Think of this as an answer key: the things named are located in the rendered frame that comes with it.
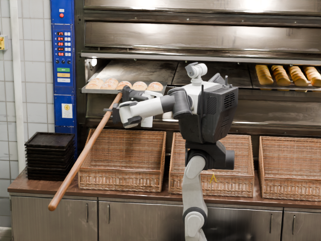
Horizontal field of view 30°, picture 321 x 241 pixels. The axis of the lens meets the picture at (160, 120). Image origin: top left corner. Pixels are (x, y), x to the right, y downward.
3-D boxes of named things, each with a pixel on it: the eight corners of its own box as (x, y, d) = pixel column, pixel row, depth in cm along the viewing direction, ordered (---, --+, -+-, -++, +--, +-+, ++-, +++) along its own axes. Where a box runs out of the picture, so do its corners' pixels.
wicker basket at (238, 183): (171, 167, 438) (172, 131, 430) (249, 170, 434) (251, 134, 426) (167, 194, 391) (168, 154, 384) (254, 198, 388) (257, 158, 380)
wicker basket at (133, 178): (90, 163, 443) (89, 127, 435) (166, 166, 439) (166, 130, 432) (77, 189, 396) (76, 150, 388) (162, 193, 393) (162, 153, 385)
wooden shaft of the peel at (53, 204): (55, 212, 227) (54, 205, 226) (47, 212, 227) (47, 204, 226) (122, 96, 390) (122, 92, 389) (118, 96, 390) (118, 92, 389)
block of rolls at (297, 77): (254, 68, 489) (255, 61, 488) (314, 70, 485) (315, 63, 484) (259, 85, 432) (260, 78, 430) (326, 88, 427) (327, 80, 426)
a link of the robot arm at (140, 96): (144, 92, 385) (158, 94, 378) (141, 108, 386) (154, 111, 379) (133, 89, 376) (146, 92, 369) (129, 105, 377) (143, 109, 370)
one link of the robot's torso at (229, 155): (233, 165, 350) (234, 136, 345) (234, 173, 338) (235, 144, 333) (186, 163, 353) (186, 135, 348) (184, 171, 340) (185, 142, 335)
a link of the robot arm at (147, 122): (130, 125, 342) (150, 127, 339) (132, 107, 341) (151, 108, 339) (135, 125, 353) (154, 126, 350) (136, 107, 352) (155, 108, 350)
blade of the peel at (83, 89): (163, 95, 396) (163, 91, 395) (81, 92, 401) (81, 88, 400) (167, 82, 430) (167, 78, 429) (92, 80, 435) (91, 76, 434)
